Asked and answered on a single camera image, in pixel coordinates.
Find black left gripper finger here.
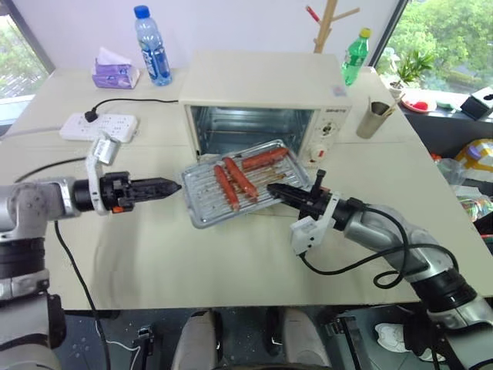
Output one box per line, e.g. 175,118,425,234
129,177,183,192
130,187,183,203

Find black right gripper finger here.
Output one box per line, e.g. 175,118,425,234
269,190,307,212
267,183,310,202

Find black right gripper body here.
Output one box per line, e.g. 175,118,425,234
298,168,334,221

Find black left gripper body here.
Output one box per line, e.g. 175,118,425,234
99,172,135,214

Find metal ribbed baking tray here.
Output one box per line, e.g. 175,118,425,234
180,139,311,229

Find red sausage on skewer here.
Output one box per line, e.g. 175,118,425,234
213,164,242,212
223,156,259,200
241,147,289,171

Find glass toaster oven door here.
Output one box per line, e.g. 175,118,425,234
195,152,232,165

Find cream toaster oven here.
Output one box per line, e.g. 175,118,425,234
179,51,354,167

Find white power strip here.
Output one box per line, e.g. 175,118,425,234
59,112,139,144

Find metal cup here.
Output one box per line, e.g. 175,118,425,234
356,100,390,140

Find purple tissue pack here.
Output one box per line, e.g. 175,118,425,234
91,46,140,90

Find wooden chopsticks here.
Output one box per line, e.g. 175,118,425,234
367,96,397,117

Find blue water bottle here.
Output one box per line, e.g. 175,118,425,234
133,5,173,86

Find black shoe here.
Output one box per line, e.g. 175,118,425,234
263,308,287,358

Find grey rounded robot leg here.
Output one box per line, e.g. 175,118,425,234
283,308,332,370
171,310,217,370

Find clear plastic bag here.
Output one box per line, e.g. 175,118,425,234
434,154,493,224

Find plate with red contents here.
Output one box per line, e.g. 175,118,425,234
400,90,438,113

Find green soda bottle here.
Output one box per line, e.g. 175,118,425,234
340,27,371,86

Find white object on floor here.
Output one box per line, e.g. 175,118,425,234
375,322,410,354

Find small potted plant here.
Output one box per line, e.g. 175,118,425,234
387,48,437,102

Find colourful yellow bag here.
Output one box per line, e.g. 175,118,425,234
454,138,493,171

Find wooden coat rack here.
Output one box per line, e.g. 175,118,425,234
312,0,363,54

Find black tissue box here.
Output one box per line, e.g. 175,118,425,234
460,87,493,119

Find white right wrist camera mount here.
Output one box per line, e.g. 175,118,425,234
289,192,343,256

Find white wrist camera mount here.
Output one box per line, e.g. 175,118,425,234
289,192,343,256
85,130,121,217

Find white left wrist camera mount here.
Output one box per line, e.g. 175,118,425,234
85,130,121,217

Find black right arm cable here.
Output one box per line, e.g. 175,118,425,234
299,197,460,288

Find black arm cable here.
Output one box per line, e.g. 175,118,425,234
299,197,460,288
52,219,113,370

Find thin black table cable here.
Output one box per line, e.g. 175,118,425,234
13,156,88,183

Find black oven power cable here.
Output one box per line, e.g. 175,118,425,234
83,98,180,125

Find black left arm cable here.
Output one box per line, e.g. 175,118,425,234
52,219,113,370

